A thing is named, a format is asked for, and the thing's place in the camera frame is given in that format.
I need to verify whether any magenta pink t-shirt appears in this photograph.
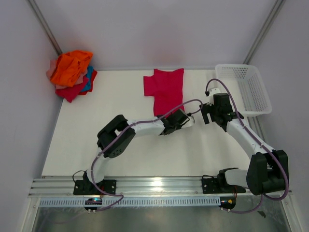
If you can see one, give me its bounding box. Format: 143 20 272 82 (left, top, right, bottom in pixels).
143 68 184 116

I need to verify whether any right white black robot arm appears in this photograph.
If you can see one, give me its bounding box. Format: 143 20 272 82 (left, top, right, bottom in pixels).
201 93 289 195

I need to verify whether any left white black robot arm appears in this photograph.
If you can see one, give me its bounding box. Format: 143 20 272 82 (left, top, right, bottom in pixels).
83 109 195 194

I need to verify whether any white perforated plastic basket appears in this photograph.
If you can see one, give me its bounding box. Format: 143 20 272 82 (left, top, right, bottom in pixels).
215 64 272 117

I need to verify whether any right controller board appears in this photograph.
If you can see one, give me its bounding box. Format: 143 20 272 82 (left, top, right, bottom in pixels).
219 197 237 212

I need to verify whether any controller board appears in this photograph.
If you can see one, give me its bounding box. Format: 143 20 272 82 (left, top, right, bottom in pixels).
219 197 237 212
84 198 102 211

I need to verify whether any blue t-shirt in pile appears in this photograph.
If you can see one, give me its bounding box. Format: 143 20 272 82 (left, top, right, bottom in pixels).
79 66 97 95

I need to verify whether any red t-shirt at bottom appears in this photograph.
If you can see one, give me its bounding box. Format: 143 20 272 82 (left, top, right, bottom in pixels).
55 75 88 103

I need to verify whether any left controller board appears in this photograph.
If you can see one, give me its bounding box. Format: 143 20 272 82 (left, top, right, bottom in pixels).
84 198 102 211

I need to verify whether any orange folded t-shirt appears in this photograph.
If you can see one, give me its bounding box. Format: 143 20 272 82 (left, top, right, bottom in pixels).
50 50 93 87

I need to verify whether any pink t-shirt under orange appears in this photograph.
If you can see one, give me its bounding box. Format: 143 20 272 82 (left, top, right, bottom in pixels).
46 59 56 80

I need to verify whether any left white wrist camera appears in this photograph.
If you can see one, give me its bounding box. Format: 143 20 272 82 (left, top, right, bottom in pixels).
183 116 195 128

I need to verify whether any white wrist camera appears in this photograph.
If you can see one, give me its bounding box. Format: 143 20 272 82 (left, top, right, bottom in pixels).
183 116 195 128
208 87 221 96

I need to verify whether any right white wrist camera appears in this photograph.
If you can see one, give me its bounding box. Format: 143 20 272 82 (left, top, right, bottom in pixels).
208 87 221 96

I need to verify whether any aluminium front rail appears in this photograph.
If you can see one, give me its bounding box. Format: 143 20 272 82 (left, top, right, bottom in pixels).
28 175 293 198

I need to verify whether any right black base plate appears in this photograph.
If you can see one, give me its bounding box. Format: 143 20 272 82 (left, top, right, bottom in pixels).
201 178 246 194

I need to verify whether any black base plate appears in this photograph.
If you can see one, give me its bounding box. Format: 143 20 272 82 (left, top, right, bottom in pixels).
73 180 116 195
201 178 246 194

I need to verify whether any slotted grey cable duct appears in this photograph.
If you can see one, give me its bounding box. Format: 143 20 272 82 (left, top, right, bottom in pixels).
39 196 220 207

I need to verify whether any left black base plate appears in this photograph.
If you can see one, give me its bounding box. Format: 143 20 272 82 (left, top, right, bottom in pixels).
73 180 116 195

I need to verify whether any right corner metal post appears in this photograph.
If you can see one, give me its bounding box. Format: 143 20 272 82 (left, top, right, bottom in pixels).
243 0 286 65

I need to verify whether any corner metal post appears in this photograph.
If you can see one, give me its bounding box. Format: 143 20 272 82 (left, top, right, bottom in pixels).
243 0 286 65
26 0 62 55

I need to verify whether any left corner metal post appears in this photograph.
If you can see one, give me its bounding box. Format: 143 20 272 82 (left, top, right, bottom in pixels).
26 0 62 55

